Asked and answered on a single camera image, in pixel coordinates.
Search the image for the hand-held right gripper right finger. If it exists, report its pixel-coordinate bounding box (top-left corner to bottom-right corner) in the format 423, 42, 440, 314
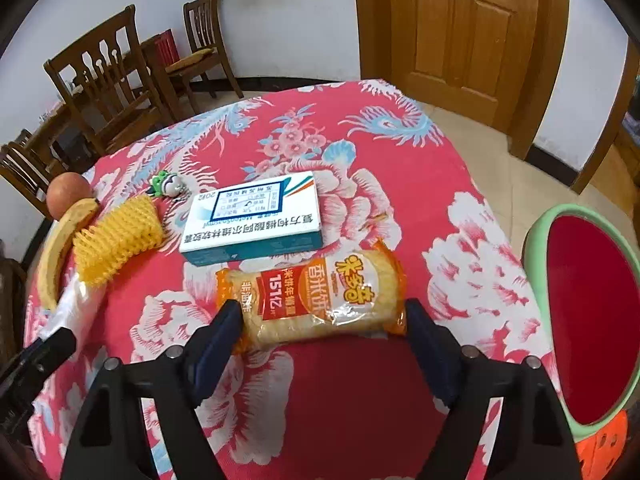
404, 298, 583, 480

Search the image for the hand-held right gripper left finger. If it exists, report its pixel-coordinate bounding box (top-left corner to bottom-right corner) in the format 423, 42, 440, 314
60, 299, 246, 480

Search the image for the tall dark wooden chair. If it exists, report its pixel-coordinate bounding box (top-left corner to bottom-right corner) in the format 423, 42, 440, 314
44, 5, 173, 158

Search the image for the wooden doorway frame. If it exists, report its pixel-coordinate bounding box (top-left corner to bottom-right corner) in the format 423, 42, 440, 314
570, 35, 640, 196

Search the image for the wooden door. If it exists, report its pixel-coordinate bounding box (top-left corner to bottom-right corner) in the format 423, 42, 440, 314
387, 0, 538, 133
352, 0, 571, 161

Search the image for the green basin with red inside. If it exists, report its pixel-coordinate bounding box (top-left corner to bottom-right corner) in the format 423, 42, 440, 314
521, 204, 640, 441

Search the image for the white and teal medicine box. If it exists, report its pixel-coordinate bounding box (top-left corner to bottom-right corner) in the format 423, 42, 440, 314
179, 171, 325, 266

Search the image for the yellow seat cushion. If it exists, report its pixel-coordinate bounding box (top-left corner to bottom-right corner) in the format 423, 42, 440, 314
167, 47, 213, 72

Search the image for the orange round fruit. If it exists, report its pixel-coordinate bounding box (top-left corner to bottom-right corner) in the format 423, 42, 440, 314
46, 172, 93, 221

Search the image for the wooden chair with cushion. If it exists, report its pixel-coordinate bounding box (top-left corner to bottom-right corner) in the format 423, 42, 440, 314
165, 0, 244, 101

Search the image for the yellow banana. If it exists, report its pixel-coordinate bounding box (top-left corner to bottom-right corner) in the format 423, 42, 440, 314
37, 198, 100, 311

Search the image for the small green toy keychain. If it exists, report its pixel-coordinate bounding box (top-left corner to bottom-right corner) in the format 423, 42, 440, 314
148, 171, 188, 200

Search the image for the orange plastic stool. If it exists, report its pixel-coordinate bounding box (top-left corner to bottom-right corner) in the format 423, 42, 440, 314
575, 410, 628, 480

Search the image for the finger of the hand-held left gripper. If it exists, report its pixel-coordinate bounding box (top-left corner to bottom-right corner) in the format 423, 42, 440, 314
10, 327, 78, 391

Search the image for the yellow foam fruit net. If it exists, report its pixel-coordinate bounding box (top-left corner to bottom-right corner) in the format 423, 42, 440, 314
72, 196, 166, 286

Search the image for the orange rice cracker packet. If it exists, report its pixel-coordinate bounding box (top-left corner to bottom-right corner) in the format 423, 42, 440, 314
215, 240, 408, 346

